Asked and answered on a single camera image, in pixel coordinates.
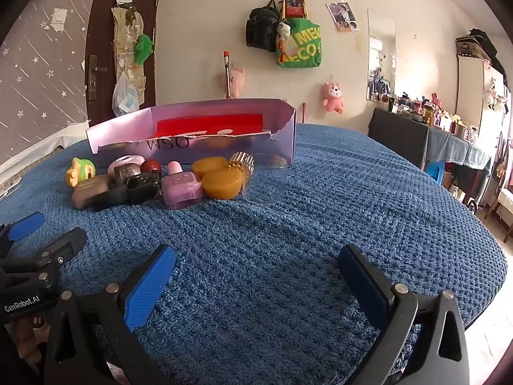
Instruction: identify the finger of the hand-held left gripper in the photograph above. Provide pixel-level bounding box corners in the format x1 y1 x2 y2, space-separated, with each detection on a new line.
0 212 46 249
0 227 88 285

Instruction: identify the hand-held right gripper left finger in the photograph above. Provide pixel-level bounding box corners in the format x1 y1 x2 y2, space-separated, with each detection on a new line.
43 244 177 385

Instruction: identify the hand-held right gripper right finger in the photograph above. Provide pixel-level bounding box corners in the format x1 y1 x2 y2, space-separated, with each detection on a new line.
339 244 470 385

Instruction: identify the brown oval case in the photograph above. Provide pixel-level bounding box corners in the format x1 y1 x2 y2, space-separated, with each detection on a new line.
71 174 115 210

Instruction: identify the green yellow toy figure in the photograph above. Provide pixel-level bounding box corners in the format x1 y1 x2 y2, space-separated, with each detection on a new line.
65 157 97 187

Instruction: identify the black toy microphone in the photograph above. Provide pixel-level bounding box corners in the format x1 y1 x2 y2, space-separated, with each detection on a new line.
94 171 163 212

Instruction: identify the pink square bottle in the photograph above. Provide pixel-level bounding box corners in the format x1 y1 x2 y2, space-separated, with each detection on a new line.
161 161 205 210

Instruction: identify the glitter bottle with red cap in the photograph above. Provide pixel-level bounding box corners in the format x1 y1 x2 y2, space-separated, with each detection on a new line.
114 159 162 187

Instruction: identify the orange oval soap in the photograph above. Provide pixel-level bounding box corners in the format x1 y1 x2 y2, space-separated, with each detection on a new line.
200 167 244 200
192 156 230 179

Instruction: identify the purple cardboard box red lining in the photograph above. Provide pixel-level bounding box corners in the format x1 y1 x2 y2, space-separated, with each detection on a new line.
86 97 297 165

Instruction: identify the clear plastic cup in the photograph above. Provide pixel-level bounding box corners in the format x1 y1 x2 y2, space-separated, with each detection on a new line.
240 153 288 206

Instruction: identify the gold bead ring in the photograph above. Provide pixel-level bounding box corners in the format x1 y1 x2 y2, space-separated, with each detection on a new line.
228 151 256 181

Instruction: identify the person's left hand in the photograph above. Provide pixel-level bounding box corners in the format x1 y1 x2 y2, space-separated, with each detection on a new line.
12 315 51 365

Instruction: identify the white cloth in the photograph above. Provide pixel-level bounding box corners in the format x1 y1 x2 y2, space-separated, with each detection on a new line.
0 120 89 177

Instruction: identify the blue stool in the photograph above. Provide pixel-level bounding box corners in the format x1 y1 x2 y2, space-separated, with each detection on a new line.
426 161 445 185

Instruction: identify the dresser with dark cloth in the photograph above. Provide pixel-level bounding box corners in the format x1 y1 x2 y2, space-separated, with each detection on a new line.
368 107 493 209

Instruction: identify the white plastic bag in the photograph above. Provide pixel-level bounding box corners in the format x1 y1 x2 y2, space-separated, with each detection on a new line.
111 74 140 118

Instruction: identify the white cushioned chair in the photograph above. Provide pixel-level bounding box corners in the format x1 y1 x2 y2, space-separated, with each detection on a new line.
483 186 513 243

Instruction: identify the row of cosmetic bottles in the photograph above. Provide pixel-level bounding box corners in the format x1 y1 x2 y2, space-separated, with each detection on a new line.
371 92 479 141

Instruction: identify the small pink plush toy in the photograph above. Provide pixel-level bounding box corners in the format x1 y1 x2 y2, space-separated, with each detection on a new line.
322 82 344 115

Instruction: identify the dark brown door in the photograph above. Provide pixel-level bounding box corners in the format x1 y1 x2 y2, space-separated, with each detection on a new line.
84 0 163 123

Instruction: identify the green plush toy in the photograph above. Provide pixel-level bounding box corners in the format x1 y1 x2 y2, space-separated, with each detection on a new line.
134 34 155 65

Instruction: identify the clear hanging organizer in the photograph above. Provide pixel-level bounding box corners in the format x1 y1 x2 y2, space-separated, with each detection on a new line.
112 4 146 101

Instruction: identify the white wardrobe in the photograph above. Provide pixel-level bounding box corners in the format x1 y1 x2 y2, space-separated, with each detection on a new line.
455 36 513 209

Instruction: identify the large pink plush toy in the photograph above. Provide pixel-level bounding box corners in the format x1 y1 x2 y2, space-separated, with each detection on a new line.
220 67 246 99

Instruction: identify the grey stick with orange tip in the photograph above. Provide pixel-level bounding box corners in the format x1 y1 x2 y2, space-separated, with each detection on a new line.
223 51 232 99

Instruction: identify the green tote bag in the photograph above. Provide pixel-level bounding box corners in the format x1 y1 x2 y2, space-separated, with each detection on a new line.
276 12 322 69

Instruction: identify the patterned storage case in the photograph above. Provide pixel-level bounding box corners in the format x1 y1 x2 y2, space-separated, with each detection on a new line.
456 36 487 59

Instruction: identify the black bag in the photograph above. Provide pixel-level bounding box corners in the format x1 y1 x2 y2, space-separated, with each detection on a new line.
469 28 508 85

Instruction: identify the black backpack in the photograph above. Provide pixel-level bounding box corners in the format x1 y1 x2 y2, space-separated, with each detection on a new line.
245 0 281 53

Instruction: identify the red printed card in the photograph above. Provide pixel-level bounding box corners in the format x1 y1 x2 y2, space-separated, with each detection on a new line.
282 0 307 19

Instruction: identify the metal door handle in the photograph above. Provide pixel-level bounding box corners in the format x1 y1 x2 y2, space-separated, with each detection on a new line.
87 55 108 101

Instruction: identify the wall mirror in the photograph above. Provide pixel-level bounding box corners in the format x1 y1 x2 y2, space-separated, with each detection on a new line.
366 9 397 103

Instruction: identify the wall photo poster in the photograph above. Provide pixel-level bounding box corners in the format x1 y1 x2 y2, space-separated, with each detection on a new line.
326 2 360 33

